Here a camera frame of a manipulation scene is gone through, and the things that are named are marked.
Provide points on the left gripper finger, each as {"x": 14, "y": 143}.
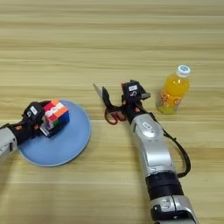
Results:
{"x": 51, "y": 132}
{"x": 45, "y": 103}

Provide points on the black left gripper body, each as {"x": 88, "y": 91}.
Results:
{"x": 27, "y": 128}

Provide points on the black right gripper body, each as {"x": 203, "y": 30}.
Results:
{"x": 133, "y": 109}

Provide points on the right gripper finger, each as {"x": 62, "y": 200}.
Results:
{"x": 106, "y": 100}
{"x": 146, "y": 95}

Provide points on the multicoloured puzzle cube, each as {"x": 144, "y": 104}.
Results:
{"x": 57, "y": 112}

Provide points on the round blue plate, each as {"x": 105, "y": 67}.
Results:
{"x": 67, "y": 143}

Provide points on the orange juice bottle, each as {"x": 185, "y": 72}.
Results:
{"x": 173, "y": 90}

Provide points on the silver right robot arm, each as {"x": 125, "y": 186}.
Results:
{"x": 153, "y": 151}

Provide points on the left gripper labelled black box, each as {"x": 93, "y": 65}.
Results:
{"x": 32, "y": 110}

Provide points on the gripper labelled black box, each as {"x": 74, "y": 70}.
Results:
{"x": 32, "y": 110}
{"x": 132, "y": 89}

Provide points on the right gripper labelled black box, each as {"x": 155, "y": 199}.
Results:
{"x": 132, "y": 89}

